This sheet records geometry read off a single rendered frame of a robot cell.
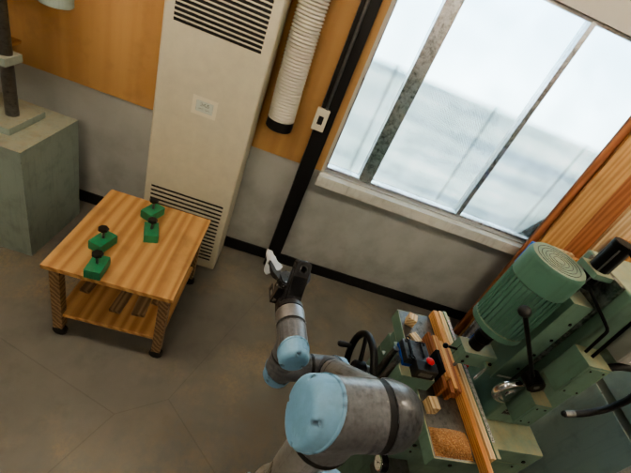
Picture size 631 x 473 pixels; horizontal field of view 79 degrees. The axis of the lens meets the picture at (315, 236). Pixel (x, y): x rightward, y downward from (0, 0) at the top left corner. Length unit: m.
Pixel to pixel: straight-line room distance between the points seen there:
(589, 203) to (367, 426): 2.44
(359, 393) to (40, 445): 1.70
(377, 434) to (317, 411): 0.10
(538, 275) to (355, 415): 0.80
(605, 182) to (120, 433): 2.92
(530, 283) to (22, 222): 2.47
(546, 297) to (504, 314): 0.14
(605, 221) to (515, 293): 1.82
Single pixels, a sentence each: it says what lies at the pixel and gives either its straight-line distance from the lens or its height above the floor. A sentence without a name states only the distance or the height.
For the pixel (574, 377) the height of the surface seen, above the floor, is 1.23.
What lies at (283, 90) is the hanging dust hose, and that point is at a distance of 2.18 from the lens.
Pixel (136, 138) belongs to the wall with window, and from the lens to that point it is 2.77.
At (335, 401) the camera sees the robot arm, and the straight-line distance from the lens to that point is 0.62.
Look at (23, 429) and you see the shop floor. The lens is 2.19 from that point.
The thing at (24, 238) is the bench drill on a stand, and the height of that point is 0.13.
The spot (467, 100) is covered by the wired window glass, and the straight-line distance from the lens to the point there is 2.55.
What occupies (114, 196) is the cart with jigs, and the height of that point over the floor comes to 0.53.
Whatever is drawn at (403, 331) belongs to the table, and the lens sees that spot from 1.64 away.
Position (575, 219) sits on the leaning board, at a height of 1.22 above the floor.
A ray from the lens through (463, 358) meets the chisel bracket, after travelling 1.52.
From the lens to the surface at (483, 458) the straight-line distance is 1.48.
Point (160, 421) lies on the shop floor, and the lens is 2.16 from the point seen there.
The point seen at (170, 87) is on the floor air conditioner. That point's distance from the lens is 2.22.
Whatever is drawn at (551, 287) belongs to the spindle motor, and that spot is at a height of 1.46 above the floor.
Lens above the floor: 1.96
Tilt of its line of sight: 35 degrees down
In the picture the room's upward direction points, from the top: 25 degrees clockwise
